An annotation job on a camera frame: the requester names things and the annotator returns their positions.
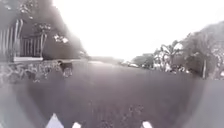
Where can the vehicle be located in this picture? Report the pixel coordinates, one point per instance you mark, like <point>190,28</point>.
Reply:
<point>133,65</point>

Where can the grey asphalt road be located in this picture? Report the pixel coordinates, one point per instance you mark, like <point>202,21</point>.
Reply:
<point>116,90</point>

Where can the dark animal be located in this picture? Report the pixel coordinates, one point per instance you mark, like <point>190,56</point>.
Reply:
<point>65,66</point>

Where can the row of trees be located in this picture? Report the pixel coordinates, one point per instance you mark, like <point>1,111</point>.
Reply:
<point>196,53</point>
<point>56,40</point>

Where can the robot's own part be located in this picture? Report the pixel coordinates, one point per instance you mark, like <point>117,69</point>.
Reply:
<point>76,125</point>
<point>146,125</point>

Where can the pale metal fence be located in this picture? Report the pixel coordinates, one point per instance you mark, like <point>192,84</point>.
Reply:
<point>23,45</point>

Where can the pole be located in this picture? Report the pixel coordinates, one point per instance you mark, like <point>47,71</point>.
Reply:
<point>204,69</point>

